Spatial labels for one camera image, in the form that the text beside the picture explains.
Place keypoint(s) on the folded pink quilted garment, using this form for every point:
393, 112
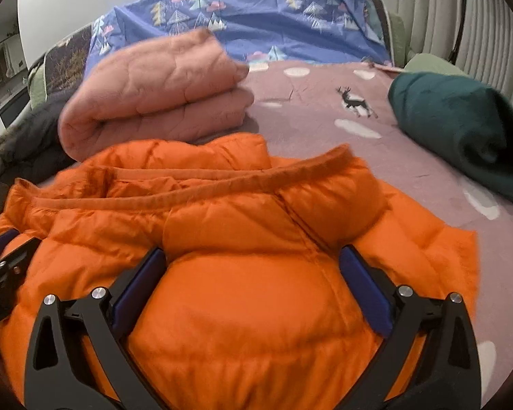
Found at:
176, 88

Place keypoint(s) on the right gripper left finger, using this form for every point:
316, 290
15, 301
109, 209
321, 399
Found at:
57, 374

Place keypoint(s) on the olive brown fleece garment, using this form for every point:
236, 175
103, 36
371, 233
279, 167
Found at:
30, 149

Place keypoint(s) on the grey pleated curtain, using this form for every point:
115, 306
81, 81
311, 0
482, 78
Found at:
474, 37

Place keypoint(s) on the black floor lamp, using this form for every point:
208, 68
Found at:
453, 55

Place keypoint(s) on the green pillow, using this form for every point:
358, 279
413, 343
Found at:
430, 63

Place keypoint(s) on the dark floral pillow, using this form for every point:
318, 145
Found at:
60, 68

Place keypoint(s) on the blue tree print sheet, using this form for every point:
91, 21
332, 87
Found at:
252, 31

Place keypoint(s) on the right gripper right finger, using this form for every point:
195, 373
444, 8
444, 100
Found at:
428, 358

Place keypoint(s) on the orange puffer jacket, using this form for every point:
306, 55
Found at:
253, 312

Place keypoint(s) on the folded dark green garment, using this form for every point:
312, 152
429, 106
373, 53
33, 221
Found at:
465, 122

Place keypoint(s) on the green headboard cushion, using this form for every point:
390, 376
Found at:
398, 40

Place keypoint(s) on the mauve deer print bedsheet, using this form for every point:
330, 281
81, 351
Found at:
304, 110

